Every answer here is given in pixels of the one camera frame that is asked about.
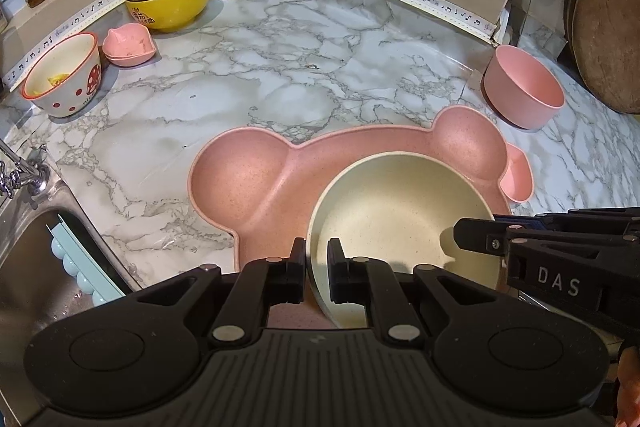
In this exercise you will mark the person's right hand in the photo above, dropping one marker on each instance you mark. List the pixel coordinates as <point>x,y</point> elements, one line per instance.
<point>628,398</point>

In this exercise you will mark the stainless steel sink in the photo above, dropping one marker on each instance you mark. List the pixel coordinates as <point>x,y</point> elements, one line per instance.
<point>35,289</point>

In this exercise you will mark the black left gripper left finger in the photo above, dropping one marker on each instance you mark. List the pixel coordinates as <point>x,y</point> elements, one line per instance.
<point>244,299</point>

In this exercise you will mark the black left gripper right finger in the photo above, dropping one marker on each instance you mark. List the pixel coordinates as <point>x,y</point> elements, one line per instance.
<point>373,284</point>

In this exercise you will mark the round wooden cutting board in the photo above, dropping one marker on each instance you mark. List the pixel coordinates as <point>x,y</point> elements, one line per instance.
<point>603,36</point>

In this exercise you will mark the chrome sink faucet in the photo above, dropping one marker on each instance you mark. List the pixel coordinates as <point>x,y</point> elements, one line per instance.
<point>31,172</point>

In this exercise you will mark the light blue sink rack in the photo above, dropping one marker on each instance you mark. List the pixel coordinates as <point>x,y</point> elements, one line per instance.
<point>90,278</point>

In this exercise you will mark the cream round bowl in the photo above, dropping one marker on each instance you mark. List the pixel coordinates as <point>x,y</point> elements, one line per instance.
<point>401,208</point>

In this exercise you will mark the white bowl with red mushroom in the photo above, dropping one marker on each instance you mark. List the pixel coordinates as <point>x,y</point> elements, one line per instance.
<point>66,78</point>

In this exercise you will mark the pink bear-shaped plate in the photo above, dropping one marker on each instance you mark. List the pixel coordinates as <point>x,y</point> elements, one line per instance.
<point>262,189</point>

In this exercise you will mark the pink round bowl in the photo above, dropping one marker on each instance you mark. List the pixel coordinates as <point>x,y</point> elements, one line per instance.
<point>521,89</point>

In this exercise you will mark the small pink animal dish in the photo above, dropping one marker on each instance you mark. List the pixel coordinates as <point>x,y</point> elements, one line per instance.
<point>129,45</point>

